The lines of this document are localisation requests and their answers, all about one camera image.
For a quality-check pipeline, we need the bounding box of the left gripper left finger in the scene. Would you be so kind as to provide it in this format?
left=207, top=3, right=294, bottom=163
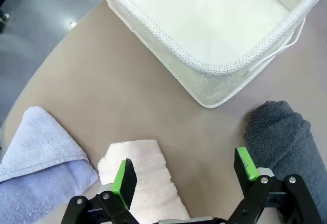
left=60, top=158, right=138, bottom=224

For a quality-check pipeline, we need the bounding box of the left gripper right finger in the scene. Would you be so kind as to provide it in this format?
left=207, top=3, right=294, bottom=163
left=226, top=146, right=323, bottom=224

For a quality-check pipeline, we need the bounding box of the pale pink white towel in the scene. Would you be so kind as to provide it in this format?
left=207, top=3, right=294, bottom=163
left=98, top=139, right=191, bottom=224

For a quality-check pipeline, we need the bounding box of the lavender blue towel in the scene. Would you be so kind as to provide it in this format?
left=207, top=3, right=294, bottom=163
left=0, top=106, right=100, bottom=224

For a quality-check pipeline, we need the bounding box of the dark grey rolled towel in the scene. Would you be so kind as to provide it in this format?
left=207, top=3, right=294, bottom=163
left=242, top=100, right=327, bottom=224

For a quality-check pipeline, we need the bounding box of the white fabric storage basket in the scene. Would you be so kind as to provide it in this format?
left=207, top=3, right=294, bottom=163
left=85, top=0, right=327, bottom=109

